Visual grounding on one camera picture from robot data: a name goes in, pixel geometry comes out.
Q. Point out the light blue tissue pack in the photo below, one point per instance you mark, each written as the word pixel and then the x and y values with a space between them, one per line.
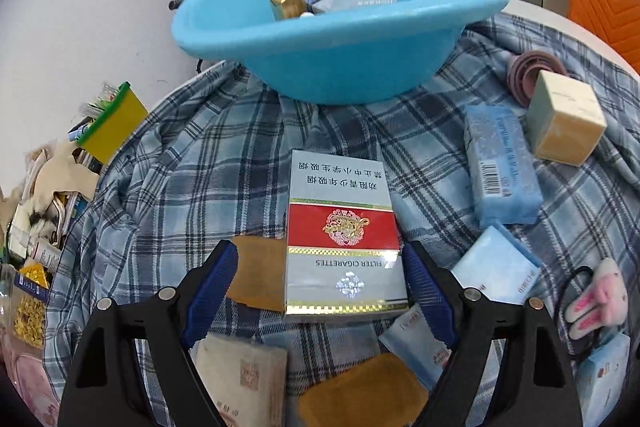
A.
pixel 499 266

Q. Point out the yellow green plastic bin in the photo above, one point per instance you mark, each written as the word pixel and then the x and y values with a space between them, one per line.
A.
pixel 114 126

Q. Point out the white blue tissue pack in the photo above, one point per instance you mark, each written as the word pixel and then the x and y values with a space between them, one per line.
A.
pixel 411 339

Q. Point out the orange chair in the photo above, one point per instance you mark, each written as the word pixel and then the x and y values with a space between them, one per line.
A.
pixel 616 22

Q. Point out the light blue carton box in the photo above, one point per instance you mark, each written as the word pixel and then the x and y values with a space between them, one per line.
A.
pixel 600 379

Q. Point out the cream cube box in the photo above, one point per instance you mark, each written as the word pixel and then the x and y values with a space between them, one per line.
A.
pixel 564 119

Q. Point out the orange brown sponge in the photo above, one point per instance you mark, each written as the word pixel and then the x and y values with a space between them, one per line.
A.
pixel 379 392

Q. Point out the gold snack bag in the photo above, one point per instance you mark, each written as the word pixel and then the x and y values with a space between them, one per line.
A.
pixel 30 312

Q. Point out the brown sponge pad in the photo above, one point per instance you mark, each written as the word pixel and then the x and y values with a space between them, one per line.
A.
pixel 259 280

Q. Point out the blue plastic basin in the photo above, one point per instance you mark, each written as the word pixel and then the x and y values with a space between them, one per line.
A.
pixel 355 56

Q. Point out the black bicycle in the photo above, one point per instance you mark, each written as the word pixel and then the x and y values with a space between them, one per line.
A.
pixel 174 5

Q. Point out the light blue soap bar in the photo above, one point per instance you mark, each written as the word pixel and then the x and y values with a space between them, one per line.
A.
pixel 504 183

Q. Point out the red silver cigarette pack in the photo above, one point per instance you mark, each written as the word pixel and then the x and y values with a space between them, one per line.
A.
pixel 343 254

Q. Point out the beige paper packet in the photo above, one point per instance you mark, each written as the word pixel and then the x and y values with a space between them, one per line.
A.
pixel 245 380

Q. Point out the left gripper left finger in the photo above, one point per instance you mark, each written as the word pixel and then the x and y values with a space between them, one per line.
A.
pixel 104 386

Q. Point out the pink tape roll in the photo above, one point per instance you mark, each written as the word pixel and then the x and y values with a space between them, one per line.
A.
pixel 523 72

